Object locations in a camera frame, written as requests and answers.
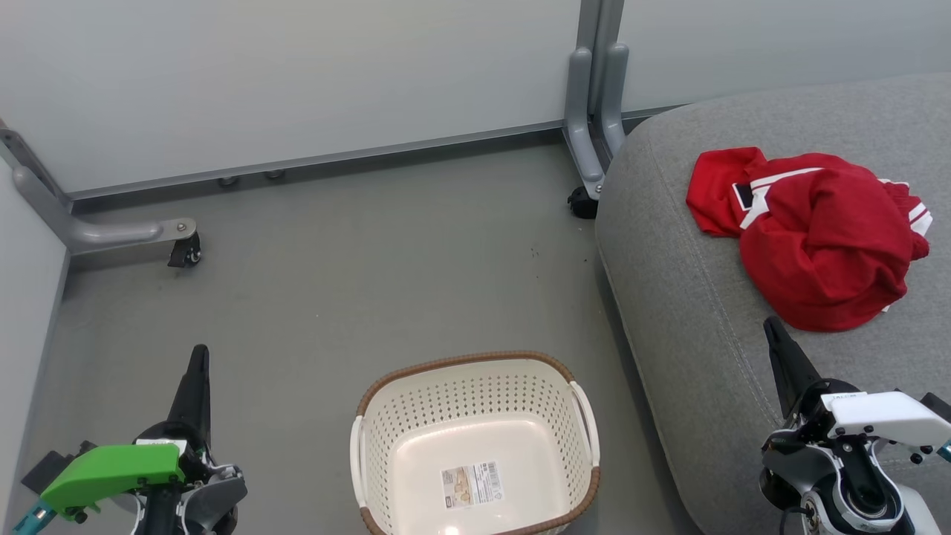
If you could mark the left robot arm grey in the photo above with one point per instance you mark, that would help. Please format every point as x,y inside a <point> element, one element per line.
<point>215,498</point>

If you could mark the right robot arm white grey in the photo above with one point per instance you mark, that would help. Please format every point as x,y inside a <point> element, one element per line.
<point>791,472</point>

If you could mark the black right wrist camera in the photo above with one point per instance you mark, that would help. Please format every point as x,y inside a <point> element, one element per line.
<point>940,407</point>

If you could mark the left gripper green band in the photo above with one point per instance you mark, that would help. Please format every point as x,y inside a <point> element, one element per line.
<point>111,472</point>

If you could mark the grey fabric sofa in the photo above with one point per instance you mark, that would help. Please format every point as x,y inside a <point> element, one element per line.
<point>669,297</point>

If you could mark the cream laundry basket brown rim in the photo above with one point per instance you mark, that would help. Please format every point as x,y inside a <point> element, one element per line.
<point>461,401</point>

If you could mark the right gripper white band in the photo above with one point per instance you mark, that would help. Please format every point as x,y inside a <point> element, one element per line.
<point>884,416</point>

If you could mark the red white numbered jersey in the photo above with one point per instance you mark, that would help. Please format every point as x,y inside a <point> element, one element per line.
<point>717,189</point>

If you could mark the grey partition post double foot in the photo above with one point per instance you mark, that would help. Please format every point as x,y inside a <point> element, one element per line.
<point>583,111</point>

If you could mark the plain red garment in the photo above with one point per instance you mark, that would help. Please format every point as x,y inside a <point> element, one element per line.
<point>825,253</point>

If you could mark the black caster wheel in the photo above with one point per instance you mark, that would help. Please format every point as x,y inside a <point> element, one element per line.
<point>186,253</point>
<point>582,204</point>

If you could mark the grey partition foot long bar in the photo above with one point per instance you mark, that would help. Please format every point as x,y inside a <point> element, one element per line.
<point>111,232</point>

